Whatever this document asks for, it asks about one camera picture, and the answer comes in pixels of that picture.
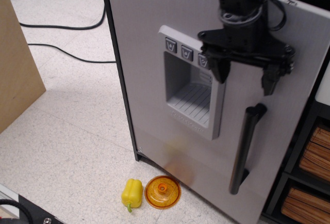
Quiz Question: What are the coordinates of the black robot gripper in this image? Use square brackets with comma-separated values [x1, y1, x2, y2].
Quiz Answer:
[198, 13, 295, 96]

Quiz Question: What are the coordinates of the grey toy fridge door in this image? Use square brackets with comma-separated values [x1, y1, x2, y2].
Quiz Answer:
[105, 0, 330, 224]

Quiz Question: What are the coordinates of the white countertop edge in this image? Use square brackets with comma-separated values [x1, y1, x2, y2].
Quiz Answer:
[315, 64, 330, 106]

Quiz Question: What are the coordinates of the upper woven storage basket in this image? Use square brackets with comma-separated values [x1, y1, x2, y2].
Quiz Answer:
[299, 124, 329, 182]

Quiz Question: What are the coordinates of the woven storage basket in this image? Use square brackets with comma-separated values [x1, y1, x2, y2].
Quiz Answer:
[280, 186, 329, 224]
[299, 124, 329, 182]

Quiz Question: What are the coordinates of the orange translucent plastic lid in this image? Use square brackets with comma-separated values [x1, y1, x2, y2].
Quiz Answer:
[144, 175, 182, 209]

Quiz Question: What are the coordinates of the lower woven storage basket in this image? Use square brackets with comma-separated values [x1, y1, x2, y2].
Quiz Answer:
[280, 186, 329, 224]

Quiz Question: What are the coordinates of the yellow toy bell pepper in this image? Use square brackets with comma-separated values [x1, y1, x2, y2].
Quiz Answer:
[121, 179, 143, 213]

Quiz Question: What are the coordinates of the tan wooden board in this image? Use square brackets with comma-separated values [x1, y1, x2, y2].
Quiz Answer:
[1, 0, 46, 132]

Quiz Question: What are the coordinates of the black fridge door handle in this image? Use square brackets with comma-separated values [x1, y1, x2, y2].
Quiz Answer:
[229, 103, 268, 195]

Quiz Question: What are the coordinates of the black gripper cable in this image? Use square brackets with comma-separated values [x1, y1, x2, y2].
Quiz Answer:
[268, 0, 287, 31]

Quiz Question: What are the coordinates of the black floor cable upper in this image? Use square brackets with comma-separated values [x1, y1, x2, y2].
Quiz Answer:
[19, 4, 107, 30]

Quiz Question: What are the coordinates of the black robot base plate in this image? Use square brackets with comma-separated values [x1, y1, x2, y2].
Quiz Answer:
[0, 182, 65, 224]

